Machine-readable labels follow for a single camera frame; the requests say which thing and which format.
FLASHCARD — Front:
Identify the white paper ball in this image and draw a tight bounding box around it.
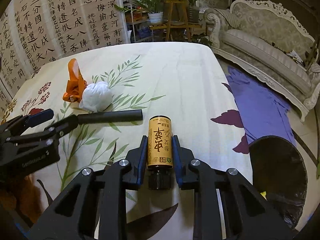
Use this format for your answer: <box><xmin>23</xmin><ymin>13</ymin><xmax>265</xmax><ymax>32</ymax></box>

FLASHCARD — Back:
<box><xmin>79</xmin><ymin>81</ymin><xmax>113</xmax><ymax>113</ymax></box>

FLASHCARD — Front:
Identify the large orange plastic bag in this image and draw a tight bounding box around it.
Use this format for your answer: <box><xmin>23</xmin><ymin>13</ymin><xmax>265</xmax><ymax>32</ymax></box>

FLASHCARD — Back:
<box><xmin>62</xmin><ymin>59</ymin><xmax>87</xmax><ymax>102</ymax></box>

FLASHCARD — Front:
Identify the yellow label brown bottle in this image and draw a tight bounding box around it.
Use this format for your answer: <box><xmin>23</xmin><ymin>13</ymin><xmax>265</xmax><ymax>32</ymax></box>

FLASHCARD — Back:
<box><xmin>147</xmin><ymin>115</ymin><xmax>174</xmax><ymax>191</ymax></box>

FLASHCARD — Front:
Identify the yellow foam net bundle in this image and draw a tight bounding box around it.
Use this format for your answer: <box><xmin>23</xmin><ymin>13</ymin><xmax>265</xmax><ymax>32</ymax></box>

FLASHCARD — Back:
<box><xmin>260</xmin><ymin>191</ymin><xmax>267</xmax><ymax>199</ymax></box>

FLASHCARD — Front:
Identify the black trash bin with bag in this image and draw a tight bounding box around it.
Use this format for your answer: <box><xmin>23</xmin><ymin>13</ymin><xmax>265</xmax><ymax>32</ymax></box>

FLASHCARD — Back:
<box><xmin>249</xmin><ymin>135</ymin><xmax>308</xmax><ymax>229</ymax></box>

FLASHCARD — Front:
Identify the purple cloth on floor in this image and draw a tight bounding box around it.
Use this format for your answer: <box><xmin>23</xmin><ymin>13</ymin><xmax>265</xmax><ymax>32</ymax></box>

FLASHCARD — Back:
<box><xmin>227</xmin><ymin>66</ymin><xmax>296</xmax><ymax>145</ymax></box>

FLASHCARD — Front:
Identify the floral cream tablecloth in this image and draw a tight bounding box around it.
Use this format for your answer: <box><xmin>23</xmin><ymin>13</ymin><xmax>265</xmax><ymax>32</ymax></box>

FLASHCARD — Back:
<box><xmin>4</xmin><ymin>42</ymin><xmax>252</xmax><ymax>239</ymax></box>

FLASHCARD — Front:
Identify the metal shelf rack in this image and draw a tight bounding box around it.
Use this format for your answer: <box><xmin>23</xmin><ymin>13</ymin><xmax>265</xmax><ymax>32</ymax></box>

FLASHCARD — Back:
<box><xmin>125</xmin><ymin>3</ymin><xmax>154</xmax><ymax>43</ymax></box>

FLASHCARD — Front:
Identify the plant in white pot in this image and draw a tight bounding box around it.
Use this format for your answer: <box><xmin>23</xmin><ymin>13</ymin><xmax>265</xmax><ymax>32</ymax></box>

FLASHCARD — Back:
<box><xmin>114</xmin><ymin>0</ymin><xmax>164</xmax><ymax>25</ymax></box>

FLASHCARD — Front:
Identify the wooden plant stand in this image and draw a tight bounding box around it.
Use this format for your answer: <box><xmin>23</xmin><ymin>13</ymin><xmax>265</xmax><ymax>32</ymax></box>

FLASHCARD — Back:
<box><xmin>150</xmin><ymin>0</ymin><xmax>201</xmax><ymax>42</ymax></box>

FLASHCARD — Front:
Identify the ornate white grey sofa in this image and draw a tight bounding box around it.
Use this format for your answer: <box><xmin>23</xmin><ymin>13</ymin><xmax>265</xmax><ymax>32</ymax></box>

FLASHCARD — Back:
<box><xmin>203</xmin><ymin>0</ymin><xmax>319</xmax><ymax>121</ymax></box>

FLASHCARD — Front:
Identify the calligraphy wall hanging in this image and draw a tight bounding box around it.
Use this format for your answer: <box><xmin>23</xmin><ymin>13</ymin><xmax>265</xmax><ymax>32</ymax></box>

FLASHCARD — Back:
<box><xmin>1</xmin><ymin>0</ymin><xmax>129</xmax><ymax>109</ymax></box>

